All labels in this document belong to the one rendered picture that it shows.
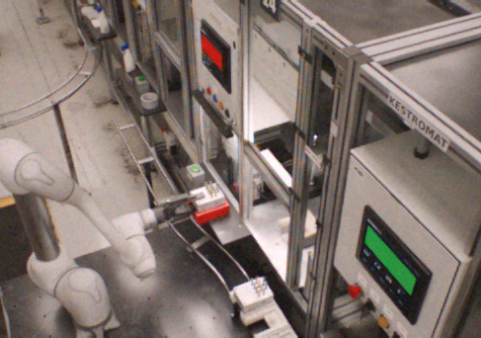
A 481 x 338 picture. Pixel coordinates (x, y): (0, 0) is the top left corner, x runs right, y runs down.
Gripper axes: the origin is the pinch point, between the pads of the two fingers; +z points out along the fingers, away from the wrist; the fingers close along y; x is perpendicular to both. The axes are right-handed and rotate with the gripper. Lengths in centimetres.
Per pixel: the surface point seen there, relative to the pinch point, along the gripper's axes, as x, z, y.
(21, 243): 109, -86, -94
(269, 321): -61, 3, -12
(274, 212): -14.3, 30.1, -9.1
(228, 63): -5, 17, 67
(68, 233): 106, -57, -97
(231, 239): -20.4, 6.3, -8.1
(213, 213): -6.2, 4.5, -4.6
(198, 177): 11.8, 5.1, 2.2
